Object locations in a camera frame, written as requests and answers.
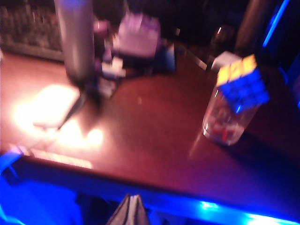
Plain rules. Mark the black keyboard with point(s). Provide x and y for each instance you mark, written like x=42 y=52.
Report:
x=28 y=30

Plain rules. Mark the brown thermos bottle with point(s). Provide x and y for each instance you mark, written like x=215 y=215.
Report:
x=255 y=25

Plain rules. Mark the clear glass cup red ribbon print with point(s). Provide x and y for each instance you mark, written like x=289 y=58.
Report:
x=222 y=126

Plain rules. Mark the blue LED strip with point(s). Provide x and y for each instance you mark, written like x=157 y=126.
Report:
x=274 y=25

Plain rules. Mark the blue booklet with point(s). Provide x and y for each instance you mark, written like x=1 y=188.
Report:
x=167 y=58

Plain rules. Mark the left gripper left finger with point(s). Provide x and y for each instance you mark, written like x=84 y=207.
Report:
x=125 y=213

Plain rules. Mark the Rubik's cube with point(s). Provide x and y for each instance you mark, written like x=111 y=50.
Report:
x=243 y=89

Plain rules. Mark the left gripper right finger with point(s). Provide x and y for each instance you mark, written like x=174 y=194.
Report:
x=142 y=215

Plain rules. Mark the white computer mouse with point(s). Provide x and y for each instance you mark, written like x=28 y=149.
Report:
x=47 y=105

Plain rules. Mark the small brown bottle lid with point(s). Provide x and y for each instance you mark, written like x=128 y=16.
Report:
x=222 y=39

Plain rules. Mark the white tissue pack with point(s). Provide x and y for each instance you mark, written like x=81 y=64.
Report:
x=138 y=37

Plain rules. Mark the white thermos bottle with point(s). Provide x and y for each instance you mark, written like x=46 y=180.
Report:
x=75 y=42

